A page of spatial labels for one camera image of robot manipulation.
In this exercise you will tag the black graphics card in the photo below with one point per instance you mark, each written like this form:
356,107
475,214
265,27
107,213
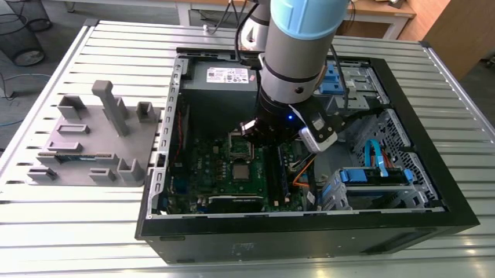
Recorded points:
235,204

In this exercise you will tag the silver CPU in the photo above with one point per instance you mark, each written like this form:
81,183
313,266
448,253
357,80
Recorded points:
241,172

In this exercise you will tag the green motherboard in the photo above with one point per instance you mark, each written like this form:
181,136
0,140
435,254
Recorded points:
216,185

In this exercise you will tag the pale blue empty carrier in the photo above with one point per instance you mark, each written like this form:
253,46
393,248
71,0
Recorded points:
327,194

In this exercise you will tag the grey metal disk bay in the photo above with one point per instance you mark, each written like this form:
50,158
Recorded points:
359,101

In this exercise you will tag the black RAM slot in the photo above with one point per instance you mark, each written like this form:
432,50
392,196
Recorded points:
280,173
271,173
285,173
275,173

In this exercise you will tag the blue disk carrier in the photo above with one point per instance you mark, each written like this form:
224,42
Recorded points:
332,88
333,73

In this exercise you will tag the wooden cabinet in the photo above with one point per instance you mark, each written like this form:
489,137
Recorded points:
460,34

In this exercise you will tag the grey power supply unit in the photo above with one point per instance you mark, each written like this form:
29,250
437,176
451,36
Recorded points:
216,107

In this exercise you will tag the CPU socket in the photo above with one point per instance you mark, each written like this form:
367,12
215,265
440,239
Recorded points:
232,173

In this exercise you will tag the blue RAM stick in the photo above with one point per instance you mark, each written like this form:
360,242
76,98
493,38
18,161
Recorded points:
75,158

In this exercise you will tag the black mesh wastebasket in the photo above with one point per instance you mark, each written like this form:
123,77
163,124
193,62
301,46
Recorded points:
38,17
18,40

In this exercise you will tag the wooden desk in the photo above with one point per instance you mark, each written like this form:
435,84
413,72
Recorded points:
387,10

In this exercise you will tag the grey parts rack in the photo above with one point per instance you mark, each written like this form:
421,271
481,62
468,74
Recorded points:
104,144

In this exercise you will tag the silver perforated disk bay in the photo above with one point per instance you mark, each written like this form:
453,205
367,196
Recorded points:
387,188

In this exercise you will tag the black open PC case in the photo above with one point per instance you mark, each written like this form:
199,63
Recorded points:
271,240

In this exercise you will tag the hard disk in blue carrier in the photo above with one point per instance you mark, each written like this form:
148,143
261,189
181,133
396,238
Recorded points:
351,176

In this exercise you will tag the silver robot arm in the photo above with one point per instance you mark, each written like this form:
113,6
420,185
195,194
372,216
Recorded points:
297,52

